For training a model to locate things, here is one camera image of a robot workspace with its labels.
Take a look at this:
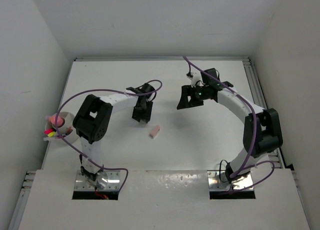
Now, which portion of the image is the white round container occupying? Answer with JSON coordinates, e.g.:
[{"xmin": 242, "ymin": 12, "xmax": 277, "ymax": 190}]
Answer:
[{"xmin": 43, "ymin": 112, "xmax": 78, "ymax": 144}]

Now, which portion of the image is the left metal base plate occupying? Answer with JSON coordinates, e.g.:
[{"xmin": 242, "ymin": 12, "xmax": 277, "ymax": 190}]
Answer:
[{"xmin": 72, "ymin": 171, "xmax": 121, "ymax": 201}]

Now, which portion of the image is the yellow black highlighter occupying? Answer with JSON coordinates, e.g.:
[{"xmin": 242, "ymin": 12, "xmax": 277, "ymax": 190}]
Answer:
[{"xmin": 47, "ymin": 132, "xmax": 56, "ymax": 137}]

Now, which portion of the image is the metal base plate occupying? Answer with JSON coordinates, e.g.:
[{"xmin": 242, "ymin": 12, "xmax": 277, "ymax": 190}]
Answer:
[
  {"xmin": 207, "ymin": 170, "xmax": 256, "ymax": 200},
  {"xmin": 72, "ymin": 171, "xmax": 121, "ymax": 201}
]

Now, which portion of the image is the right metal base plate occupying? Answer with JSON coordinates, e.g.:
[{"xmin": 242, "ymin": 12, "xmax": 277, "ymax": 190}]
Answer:
[{"xmin": 207, "ymin": 170, "xmax": 256, "ymax": 200}]

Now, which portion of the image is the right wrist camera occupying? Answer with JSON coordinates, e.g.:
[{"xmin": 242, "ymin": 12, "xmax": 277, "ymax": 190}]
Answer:
[{"xmin": 186, "ymin": 72, "xmax": 202, "ymax": 88}]

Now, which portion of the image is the red pen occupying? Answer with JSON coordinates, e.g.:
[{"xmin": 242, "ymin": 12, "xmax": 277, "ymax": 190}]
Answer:
[{"xmin": 64, "ymin": 127, "xmax": 73, "ymax": 136}]

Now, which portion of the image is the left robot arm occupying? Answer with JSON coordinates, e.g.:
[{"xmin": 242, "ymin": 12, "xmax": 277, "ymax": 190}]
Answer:
[{"xmin": 72, "ymin": 83, "xmax": 157, "ymax": 190}]

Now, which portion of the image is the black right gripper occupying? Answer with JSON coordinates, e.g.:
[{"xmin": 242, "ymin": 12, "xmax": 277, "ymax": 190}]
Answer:
[{"xmin": 177, "ymin": 84, "xmax": 209, "ymax": 109}]

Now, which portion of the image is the white eraser with label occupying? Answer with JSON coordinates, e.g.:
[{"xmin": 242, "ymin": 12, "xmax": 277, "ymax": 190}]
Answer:
[{"xmin": 139, "ymin": 120, "xmax": 147, "ymax": 125}]

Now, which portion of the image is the pink black highlighter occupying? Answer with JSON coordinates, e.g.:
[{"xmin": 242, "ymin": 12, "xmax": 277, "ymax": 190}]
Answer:
[{"xmin": 44, "ymin": 129, "xmax": 53, "ymax": 134}]

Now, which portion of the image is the pink eraser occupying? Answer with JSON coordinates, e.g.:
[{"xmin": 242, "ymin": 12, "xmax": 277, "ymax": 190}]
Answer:
[{"xmin": 149, "ymin": 125, "xmax": 161, "ymax": 138}]

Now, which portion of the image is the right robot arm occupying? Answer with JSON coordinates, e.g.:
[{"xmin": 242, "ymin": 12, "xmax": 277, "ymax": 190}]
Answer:
[{"xmin": 177, "ymin": 68, "xmax": 283, "ymax": 183}]

